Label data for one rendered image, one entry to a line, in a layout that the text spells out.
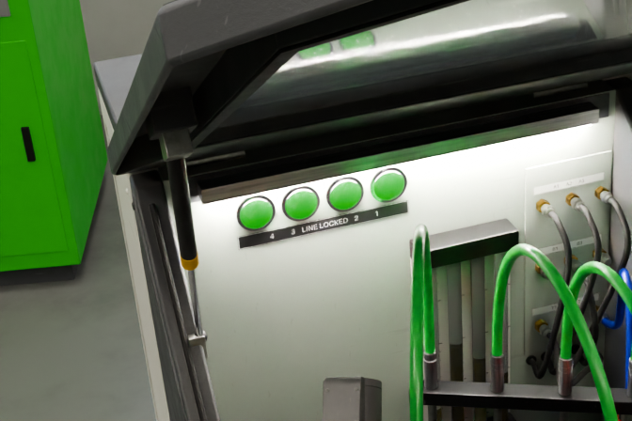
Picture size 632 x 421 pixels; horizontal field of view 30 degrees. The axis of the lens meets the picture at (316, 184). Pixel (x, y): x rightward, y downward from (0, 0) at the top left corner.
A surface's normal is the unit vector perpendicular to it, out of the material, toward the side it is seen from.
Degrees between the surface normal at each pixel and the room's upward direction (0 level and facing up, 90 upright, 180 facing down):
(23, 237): 90
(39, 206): 90
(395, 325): 90
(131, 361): 0
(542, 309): 90
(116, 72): 0
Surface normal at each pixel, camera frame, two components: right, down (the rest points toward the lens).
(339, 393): -0.26, -0.40
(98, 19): 0.14, 0.45
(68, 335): -0.07, -0.88
